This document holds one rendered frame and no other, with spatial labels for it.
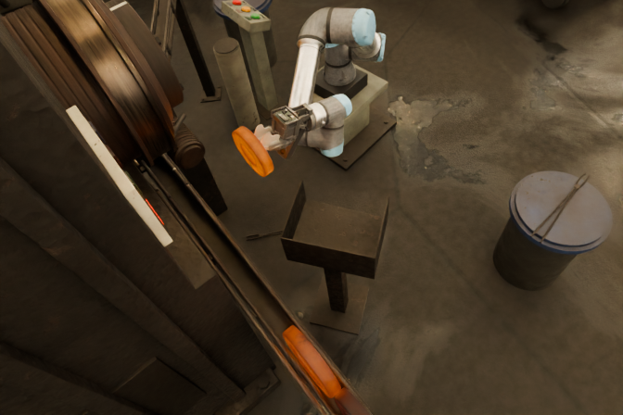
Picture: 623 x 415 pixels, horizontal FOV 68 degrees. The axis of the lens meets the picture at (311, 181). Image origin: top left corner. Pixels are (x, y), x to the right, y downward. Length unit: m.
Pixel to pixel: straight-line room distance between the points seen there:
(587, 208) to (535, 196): 0.16
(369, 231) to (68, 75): 0.89
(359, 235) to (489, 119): 1.33
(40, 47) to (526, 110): 2.20
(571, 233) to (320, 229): 0.82
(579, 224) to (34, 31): 1.60
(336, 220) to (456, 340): 0.76
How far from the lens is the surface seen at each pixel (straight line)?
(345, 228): 1.40
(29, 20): 1.11
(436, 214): 2.14
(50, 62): 1.04
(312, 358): 1.07
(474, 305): 1.98
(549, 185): 1.80
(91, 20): 1.03
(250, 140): 1.24
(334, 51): 2.02
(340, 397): 1.10
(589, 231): 1.75
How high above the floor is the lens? 1.82
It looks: 54 degrees down
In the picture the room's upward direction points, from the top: 9 degrees counter-clockwise
